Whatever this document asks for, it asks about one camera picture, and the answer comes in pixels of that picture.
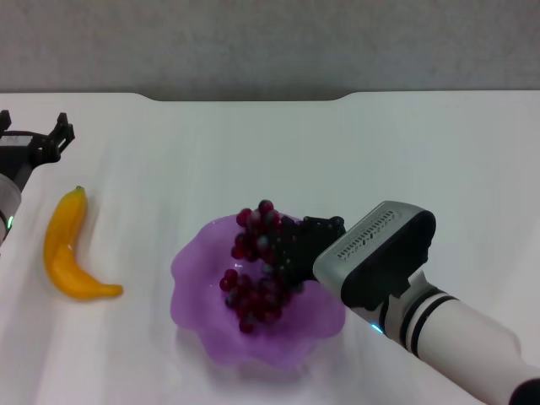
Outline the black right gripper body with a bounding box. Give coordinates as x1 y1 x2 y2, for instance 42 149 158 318
301 215 348 284

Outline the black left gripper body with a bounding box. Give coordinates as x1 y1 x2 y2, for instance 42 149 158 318
0 132 60 191

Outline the dark red grape bunch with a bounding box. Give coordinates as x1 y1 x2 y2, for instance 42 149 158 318
218 198 307 335

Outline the yellow banana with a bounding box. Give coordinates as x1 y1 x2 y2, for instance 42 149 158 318
43 185 124 301

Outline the purple translucent wavy bowl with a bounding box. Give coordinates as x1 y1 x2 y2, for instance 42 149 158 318
170 213 348 376

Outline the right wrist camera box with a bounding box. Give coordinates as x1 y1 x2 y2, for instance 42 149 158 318
311 200 438 313

